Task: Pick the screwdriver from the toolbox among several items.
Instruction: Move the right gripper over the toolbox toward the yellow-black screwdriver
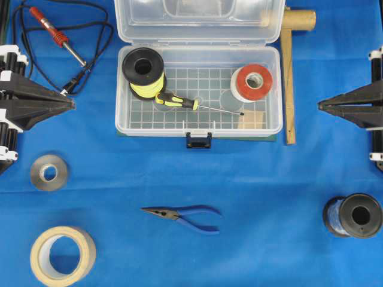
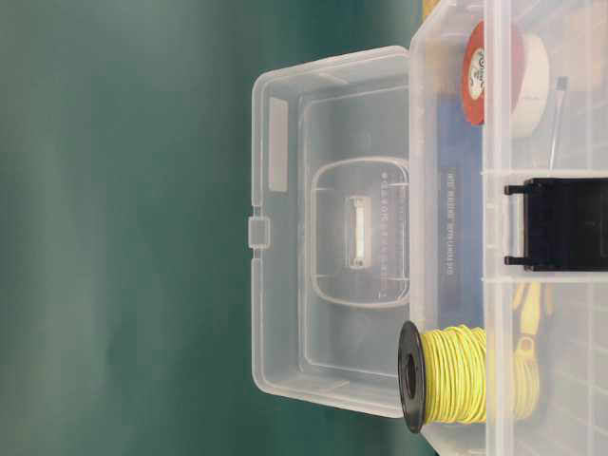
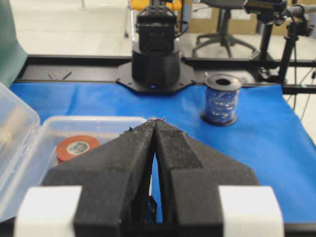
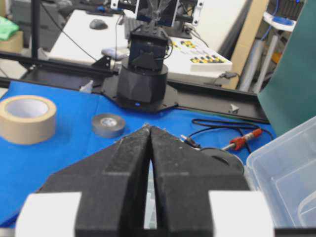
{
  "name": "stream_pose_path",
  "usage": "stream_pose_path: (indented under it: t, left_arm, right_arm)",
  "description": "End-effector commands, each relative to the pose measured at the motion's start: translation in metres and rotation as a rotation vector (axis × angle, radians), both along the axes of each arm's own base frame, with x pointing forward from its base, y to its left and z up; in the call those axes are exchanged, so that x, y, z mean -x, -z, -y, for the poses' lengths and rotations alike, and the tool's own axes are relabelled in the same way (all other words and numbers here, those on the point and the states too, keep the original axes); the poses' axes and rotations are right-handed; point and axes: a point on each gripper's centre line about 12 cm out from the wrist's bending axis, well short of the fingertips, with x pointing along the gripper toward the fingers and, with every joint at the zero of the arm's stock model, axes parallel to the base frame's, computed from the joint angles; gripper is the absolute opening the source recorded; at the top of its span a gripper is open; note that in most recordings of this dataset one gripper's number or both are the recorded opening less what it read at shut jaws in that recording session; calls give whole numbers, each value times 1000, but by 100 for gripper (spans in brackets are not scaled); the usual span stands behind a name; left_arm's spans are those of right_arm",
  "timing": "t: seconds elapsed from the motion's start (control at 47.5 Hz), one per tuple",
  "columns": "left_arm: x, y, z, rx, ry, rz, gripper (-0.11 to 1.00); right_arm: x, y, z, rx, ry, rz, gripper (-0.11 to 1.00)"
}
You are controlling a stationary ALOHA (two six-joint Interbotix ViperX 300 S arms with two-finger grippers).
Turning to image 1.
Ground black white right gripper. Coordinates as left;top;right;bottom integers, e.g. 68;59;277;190
317;46;383;173

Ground black power cable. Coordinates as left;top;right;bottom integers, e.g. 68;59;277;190
11;0;114;96

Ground red tape roll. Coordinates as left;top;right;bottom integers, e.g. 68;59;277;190
230;63;273;103

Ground yellow black screwdriver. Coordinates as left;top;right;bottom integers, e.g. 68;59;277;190
155;93;245;116

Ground grey tape roll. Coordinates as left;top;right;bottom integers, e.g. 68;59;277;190
30;154;69;191

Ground clear plastic toolbox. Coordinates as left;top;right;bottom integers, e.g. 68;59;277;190
115;1;285;146

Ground small wooden block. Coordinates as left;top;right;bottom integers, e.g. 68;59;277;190
237;111;266;130

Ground blue needle nose pliers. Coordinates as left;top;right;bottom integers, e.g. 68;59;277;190
140;204;222;236

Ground wooden mallet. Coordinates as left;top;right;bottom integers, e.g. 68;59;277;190
279;7;317;145

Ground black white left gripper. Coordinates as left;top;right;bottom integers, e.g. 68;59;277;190
0;44;75;174

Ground yellow wire spool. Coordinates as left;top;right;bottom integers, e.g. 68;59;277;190
122;47;166;100

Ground blue wire black spool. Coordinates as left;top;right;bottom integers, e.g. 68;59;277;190
323;193;382;239

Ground red soldering iron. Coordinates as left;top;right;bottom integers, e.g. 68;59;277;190
29;7;87;67

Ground blue table cloth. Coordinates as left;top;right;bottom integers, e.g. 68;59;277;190
1;1;382;286

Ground beige masking tape roll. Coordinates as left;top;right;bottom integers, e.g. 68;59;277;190
30;226;96;286

